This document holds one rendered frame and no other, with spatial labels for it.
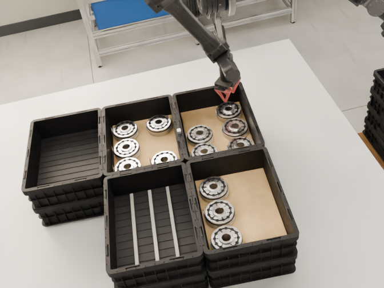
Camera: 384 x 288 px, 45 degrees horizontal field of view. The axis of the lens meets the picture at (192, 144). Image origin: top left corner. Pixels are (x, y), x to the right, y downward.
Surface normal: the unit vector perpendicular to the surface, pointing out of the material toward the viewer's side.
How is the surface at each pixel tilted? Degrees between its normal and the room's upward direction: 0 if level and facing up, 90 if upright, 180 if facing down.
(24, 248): 0
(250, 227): 0
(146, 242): 0
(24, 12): 90
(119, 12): 90
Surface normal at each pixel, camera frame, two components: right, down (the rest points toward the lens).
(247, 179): -0.11, -0.70
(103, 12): 0.22, 0.67
